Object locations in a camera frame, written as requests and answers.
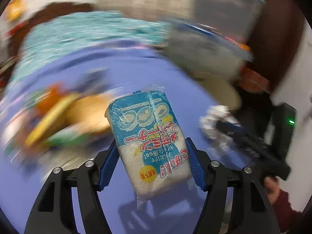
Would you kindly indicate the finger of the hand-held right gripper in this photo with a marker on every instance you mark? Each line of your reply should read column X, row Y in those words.
column 230, row 130

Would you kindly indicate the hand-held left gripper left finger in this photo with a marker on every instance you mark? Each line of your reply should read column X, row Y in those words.
column 108, row 165

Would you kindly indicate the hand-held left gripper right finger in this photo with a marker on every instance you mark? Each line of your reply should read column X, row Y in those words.
column 195, row 165

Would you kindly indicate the white wrapper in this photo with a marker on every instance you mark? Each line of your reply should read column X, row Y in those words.
column 214, row 117

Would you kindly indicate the blue and white sponge packet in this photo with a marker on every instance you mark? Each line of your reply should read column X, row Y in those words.
column 148, row 141

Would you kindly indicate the person's right hand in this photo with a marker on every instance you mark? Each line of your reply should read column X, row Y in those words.
column 271, row 187

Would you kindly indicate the green packet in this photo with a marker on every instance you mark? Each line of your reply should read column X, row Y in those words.
column 68, row 137

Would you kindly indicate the tan packet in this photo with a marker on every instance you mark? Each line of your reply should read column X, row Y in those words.
column 90, row 113

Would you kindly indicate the yellow packet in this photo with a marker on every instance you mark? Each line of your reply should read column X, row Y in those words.
column 51, row 120

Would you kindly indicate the orange packet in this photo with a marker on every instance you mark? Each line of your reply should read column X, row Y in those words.
column 48, row 98

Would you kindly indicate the blue bed sheet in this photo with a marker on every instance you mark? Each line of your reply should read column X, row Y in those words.
column 151, row 70

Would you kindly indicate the dark brown panel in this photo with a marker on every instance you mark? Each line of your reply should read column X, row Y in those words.
column 275, row 29

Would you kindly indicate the teal patterned blanket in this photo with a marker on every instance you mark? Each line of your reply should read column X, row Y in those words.
column 85, row 36

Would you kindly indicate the carved wooden headboard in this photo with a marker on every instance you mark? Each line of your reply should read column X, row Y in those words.
column 63, row 8

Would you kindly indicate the yellow paper bag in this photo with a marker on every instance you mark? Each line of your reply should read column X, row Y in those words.
column 17, row 7

